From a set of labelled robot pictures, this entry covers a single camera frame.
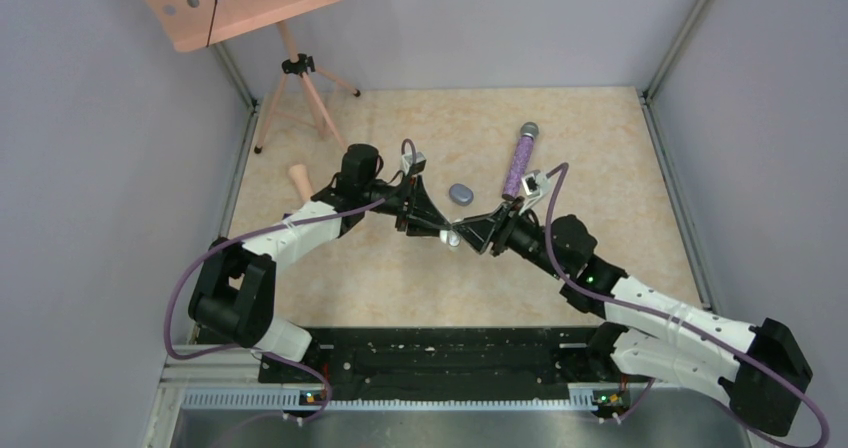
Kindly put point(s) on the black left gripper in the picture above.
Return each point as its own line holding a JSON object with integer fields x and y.
{"x": 419, "y": 208}

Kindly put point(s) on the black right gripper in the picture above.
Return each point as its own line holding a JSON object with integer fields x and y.
{"x": 478, "y": 232}

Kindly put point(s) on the white earbud case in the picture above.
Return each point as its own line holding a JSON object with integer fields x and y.
{"x": 451, "y": 239}

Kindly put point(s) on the lavender charging case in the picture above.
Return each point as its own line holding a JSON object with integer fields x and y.
{"x": 460, "y": 194}

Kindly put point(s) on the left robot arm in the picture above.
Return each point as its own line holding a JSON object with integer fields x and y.
{"x": 235, "y": 290}

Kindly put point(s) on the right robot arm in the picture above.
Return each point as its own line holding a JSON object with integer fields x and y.
{"x": 756, "y": 371}

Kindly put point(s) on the purple glitter microphone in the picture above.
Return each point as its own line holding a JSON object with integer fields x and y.
{"x": 529, "y": 131}

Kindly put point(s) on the pink music stand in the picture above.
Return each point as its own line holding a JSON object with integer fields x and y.
{"x": 194, "y": 24}

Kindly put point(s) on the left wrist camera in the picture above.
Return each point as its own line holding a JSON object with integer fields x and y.
{"x": 413, "y": 164}

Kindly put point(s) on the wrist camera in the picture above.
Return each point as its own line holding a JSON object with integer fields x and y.
{"x": 535, "y": 185}
{"x": 413, "y": 164}

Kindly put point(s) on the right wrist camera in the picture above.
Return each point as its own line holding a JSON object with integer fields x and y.
{"x": 535, "y": 185}

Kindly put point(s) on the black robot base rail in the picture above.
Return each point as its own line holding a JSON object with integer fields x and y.
{"x": 449, "y": 364}

